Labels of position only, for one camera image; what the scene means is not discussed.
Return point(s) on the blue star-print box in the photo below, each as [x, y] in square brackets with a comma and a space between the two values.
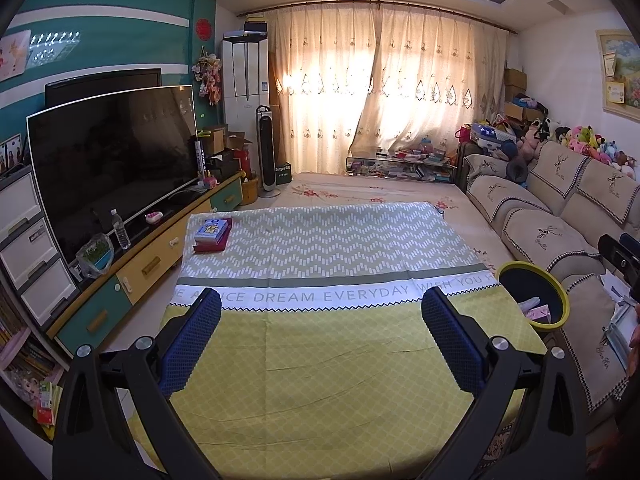
[212, 230]

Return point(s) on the cream embroidered curtain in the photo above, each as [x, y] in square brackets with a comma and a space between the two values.
[390, 80]

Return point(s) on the small pink toy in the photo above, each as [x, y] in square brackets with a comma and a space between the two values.
[153, 217]

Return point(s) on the dark green box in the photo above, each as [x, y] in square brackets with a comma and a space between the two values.
[283, 172]

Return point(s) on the framed photos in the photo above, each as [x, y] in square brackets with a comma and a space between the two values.
[11, 155]

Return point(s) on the clear water bottle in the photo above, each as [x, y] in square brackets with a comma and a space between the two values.
[121, 232]

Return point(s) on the white plastic drawer unit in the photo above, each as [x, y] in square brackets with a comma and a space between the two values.
[27, 250]

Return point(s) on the loose papers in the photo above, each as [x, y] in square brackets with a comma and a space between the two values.
[617, 320]

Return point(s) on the red flat box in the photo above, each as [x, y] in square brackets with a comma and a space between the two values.
[210, 247]

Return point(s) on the blue star-print bag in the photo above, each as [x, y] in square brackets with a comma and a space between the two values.
[492, 135]

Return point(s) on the cluttered glass coffee table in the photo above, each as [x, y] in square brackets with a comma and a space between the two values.
[400, 165]

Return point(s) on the grey neck pillow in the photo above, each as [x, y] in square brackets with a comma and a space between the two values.
[516, 170]

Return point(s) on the pink wall poster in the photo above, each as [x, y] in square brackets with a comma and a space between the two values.
[12, 55]

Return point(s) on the black white shuttlecock tube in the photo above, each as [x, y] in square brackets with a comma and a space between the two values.
[199, 160]

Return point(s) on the open cardboard boxes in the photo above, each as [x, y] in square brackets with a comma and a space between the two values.
[220, 140]

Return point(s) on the stacked cardboard boxes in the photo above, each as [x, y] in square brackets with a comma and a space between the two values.
[515, 87]

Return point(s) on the shelf of books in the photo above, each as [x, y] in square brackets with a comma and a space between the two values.
[27, 365]

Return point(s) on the clear plastic bag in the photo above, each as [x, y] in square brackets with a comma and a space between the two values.
[95, 255]

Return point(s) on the white standing air conditioner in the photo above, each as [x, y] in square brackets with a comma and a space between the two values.
[245, 75]

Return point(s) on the yellow wooden bucket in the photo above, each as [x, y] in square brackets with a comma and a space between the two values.
[250, 191]

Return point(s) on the hanging artificial flowers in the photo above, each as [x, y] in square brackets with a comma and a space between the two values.
[208, 77]

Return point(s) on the framed wall picture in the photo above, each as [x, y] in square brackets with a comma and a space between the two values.
[622, 75]

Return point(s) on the green yellow printed blanket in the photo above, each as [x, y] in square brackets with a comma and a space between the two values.
[310, 360]

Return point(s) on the large curved television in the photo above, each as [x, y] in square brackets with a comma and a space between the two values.
[110, 160]

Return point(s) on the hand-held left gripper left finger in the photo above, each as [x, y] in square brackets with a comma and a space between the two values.
[192, 340]

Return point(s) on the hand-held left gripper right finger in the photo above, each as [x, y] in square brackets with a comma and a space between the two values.
[452, 340]

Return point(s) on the black tower fan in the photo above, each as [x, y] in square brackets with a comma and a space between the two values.
[267, 150]

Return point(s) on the row of plush toys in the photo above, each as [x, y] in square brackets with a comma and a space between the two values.
[585, 142]

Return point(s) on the yellow-rimmed dark bin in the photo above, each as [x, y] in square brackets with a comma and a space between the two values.
[530, 280]

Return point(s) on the yellow green TV cabinet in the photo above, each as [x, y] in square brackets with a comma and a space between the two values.
[145, 270]

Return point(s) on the beige sofa with deer covers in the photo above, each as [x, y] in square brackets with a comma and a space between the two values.
[545, 235]

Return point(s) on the round red wall ornament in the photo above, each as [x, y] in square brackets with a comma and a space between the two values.
[202, 28]

